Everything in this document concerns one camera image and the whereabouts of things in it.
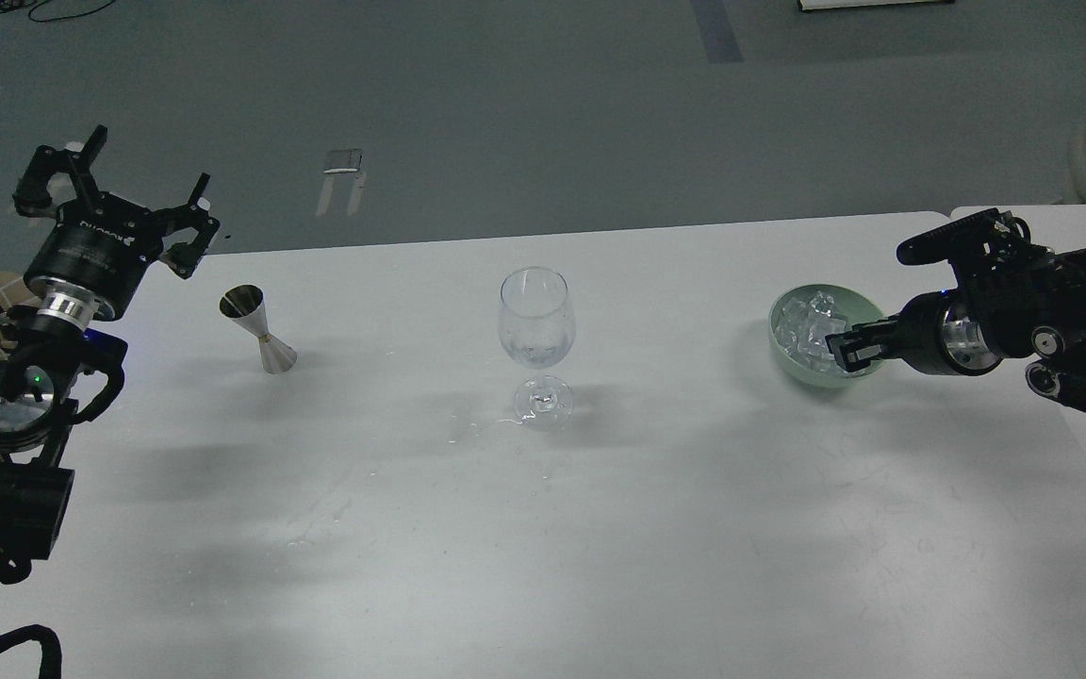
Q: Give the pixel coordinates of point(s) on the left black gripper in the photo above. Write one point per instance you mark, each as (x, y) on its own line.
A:
(106, 249)

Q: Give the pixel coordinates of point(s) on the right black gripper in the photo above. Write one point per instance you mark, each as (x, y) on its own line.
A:
(934, 334)

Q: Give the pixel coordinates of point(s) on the silver metal jigger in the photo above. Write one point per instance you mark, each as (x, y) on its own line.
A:
(245, 305)

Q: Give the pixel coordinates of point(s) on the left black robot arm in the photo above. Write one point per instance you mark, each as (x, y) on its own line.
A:
(56, 370)

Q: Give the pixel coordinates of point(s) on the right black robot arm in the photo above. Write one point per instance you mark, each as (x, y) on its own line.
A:
(1019, 302)

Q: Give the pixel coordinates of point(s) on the pile of ice cubes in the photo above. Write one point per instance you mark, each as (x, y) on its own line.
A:
(805, 321)

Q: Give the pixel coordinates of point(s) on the clear wine glass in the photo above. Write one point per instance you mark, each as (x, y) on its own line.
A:
(536, 328)

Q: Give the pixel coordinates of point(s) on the green bowl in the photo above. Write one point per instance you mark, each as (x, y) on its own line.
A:
(859, 309)

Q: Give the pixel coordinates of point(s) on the white board at top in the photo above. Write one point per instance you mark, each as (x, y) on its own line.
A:
(850, 5)

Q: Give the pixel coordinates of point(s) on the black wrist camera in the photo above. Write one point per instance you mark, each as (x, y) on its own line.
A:
(981, 234)

